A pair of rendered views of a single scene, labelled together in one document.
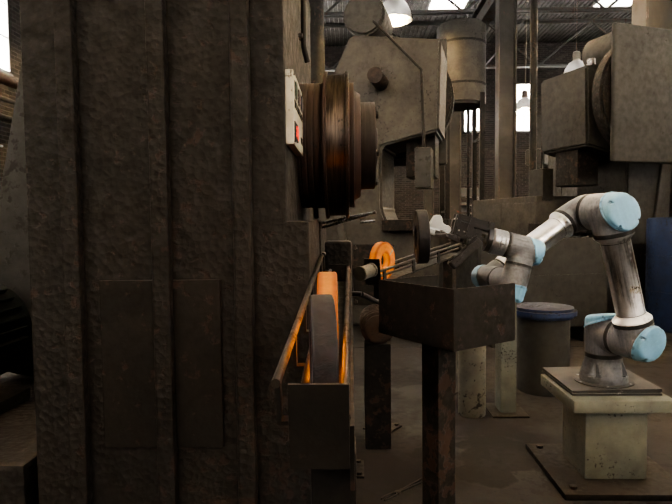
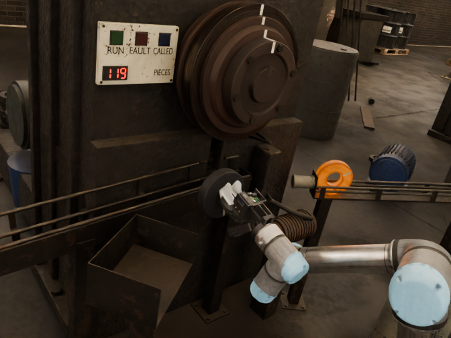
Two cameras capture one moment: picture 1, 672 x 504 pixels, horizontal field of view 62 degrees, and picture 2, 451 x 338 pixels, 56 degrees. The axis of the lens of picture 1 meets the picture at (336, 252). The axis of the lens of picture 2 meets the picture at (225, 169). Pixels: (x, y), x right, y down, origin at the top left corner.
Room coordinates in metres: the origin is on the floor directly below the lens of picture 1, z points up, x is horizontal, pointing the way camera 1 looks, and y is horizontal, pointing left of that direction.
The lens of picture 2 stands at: (0.83, -1.06, 1.46)
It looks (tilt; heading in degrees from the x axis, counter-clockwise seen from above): 26 degrees down; 46
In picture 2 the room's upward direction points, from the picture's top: 11 degrees clockwise
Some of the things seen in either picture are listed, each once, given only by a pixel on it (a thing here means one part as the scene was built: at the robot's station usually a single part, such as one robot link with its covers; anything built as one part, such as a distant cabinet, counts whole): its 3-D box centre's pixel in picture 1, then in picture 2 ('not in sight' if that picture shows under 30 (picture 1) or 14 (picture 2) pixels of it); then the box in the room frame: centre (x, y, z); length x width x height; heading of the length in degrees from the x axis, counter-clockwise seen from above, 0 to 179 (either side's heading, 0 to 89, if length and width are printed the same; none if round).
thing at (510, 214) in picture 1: (520, 250); not in sight; (5.90, -1.95, 0.55); 1.10 x 0.53 x 1.10; 19
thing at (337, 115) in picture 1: (338, 146); (242, 74); (1.84, -0.01, 1.11); 0.47 x 0.06 x 0.47; 179
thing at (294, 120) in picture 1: (295, 116); (138, 54); (1.51, 0.10, 1.15); 0.26 x 0.02 x 0.18; 179
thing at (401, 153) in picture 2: not in sight; (394, 166); (4.10, 0.34, 0.17); 0.57 x 0.31 x 0.34; 19
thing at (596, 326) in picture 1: (604, 332); not in sight; (1.87, -0.91, 0.49); 0.13 x 0.12 x 0.14; 18
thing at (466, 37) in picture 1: (461, 147); not in sight; (10.59, -2.37, 2.25); 0.92 x 0.92 x 4.50
